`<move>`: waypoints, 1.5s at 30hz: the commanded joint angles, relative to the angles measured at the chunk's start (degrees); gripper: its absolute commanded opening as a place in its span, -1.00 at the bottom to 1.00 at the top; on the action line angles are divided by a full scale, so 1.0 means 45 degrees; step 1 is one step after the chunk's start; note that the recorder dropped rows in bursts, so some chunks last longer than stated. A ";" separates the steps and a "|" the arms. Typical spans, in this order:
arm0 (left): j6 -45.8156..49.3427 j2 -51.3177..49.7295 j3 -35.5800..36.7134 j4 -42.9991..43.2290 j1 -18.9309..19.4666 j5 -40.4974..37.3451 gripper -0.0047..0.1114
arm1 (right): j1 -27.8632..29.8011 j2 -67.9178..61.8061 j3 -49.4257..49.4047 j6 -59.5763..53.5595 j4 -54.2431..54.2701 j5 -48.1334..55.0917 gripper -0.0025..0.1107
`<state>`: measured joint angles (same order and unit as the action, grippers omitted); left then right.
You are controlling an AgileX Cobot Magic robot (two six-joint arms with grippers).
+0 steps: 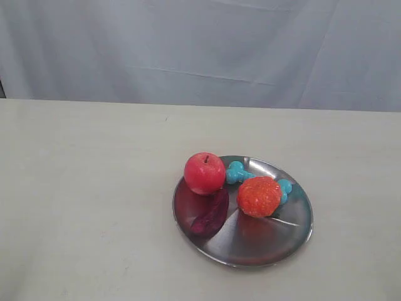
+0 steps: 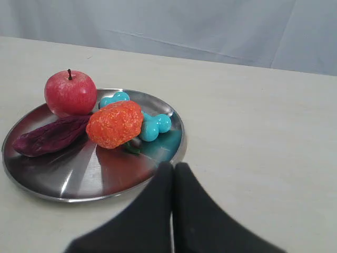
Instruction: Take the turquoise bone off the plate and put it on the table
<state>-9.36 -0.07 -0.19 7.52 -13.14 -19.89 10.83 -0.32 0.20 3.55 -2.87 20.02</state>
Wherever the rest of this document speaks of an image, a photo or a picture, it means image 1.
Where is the dark purple toy sweet potato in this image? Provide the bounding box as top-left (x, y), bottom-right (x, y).
top-left (190, 189), bottom-right (229, 238)

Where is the dark object at left edge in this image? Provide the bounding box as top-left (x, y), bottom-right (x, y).
top-left (0, 82), bottom-right (6, 98)

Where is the white backdrop curtain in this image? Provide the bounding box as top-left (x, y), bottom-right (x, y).
top-left (1, 1), bottom-right (400, 112)

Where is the turquoise toy bone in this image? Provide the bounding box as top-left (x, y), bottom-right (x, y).
top-left (226, 161), bottom-right (293, 205)

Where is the orange-red toy strawberry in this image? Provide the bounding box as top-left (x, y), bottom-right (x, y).
top-left (237, 176), bottom-right (282, 218)

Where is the round stainless steel plate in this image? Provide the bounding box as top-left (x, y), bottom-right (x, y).
top-left (172, 156), bottom-right (313, 268)

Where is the red apple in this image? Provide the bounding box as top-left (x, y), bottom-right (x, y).
top-left (184, 152), bottom-right (226, 196)

